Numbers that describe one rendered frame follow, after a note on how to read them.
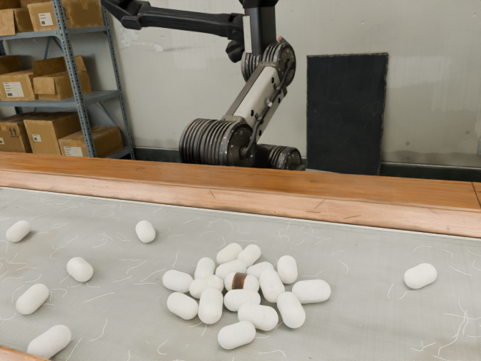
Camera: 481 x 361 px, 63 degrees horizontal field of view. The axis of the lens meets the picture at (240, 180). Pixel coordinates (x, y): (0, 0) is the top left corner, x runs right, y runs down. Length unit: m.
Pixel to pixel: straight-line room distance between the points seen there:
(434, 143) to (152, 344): 2.24
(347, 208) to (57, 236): 0.39
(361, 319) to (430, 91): 2.09
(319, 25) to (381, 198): 1.93
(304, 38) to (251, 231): 2.00
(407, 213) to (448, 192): 0.07
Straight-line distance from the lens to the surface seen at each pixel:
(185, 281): 0.41
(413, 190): 0.58
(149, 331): 0.39
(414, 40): 2.37
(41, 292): 0.46
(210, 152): 0.80
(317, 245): 0.48
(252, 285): 0.40
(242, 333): 0.35
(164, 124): 2.94
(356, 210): 0.53
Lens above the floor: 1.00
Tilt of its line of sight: 23 degrees down
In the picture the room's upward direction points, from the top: 5 degrees counter-clockwise
